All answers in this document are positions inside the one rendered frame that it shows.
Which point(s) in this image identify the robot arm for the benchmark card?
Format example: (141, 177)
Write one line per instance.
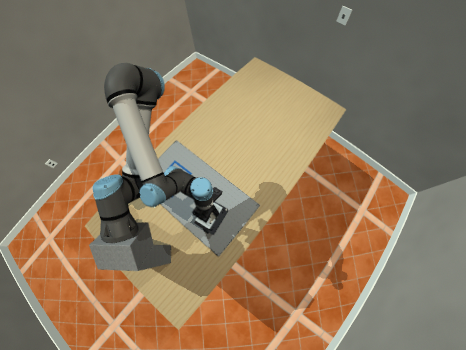
(122, 84)

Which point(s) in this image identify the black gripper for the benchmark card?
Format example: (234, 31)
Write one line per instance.
(204, 214)

